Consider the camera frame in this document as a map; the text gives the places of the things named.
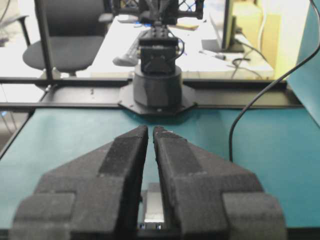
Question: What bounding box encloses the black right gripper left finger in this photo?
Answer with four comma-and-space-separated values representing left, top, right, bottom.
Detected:
9, 125, 148, 240

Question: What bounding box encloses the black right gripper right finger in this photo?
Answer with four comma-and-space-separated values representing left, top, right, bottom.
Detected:
153, 126, 287, 240

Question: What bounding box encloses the silver USB plug black cable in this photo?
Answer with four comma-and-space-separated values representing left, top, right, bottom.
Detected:
137, 0, 320, 231

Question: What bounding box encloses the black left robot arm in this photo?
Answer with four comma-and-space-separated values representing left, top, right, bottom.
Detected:
9, 0, 204, 240

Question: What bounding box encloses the black computer keyboard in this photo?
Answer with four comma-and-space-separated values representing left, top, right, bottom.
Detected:
112, 37, 139, 67

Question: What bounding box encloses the black office chair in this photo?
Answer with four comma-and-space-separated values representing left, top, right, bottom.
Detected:
17, 0, 115, 77

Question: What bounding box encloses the black monitor on desk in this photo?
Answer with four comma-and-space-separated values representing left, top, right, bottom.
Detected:
221, 0, 245, 53

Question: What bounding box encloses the black aluminium frame rail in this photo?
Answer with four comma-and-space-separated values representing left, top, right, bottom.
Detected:
0, 77, 305, 111

